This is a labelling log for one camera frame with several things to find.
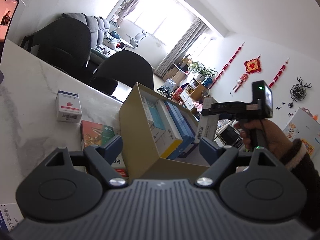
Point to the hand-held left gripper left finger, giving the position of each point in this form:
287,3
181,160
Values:
112,150

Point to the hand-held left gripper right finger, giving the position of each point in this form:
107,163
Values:
211,152

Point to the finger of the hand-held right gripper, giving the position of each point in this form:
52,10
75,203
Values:
207,111

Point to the white green medicine box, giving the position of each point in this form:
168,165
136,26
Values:
205,130

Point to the green orange medicine box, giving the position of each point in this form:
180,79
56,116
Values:
95,132

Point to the brown cardboard box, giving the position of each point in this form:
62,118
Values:
135,120

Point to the teal medicine box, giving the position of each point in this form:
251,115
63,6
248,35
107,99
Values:
158,120

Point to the small white navy medicine box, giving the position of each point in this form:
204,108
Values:
68,105

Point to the large white medicine box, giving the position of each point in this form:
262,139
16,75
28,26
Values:
10,217

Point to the person's right forearm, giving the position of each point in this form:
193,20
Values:
305,170

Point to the white marble desktop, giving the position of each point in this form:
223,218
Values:
30,97

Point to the person's right hand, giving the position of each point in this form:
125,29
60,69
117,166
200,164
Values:
277,137

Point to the pink cloth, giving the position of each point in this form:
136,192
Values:
198,108

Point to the white round fan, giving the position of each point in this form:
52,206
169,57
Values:
205,93

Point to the white low cabinet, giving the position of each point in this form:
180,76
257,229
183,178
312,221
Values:
188,100

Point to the wooden shelf cabinet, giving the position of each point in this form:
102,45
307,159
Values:
196,92

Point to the black microwave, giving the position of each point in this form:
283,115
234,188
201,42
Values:
228,136

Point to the blue toy figure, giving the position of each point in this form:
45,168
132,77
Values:
207,81

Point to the red Chinese knot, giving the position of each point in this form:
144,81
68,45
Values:
253,65

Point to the potted green plant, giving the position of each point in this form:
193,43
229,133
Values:
202,70

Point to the blue white paper bag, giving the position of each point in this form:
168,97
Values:
170,85

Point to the black folding stands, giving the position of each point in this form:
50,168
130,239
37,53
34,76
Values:
163,91

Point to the white refrigerator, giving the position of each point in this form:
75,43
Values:
302,130

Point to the small wooden desk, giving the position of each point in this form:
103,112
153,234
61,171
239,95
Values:
177,70

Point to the black chair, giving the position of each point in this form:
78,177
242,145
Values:
125,72
62,45

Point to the white office chair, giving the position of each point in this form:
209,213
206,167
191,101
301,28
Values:
137,38

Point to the large window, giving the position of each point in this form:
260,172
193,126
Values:
160,15

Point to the grey sofa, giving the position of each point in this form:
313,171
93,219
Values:
100,25

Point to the black round phone stand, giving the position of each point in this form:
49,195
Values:
1,77

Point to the black smartphone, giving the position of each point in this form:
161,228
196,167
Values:
7,17

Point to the black deer wall stickers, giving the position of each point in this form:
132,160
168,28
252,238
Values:
285,108

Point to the black wall clock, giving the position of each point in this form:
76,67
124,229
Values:
298,92

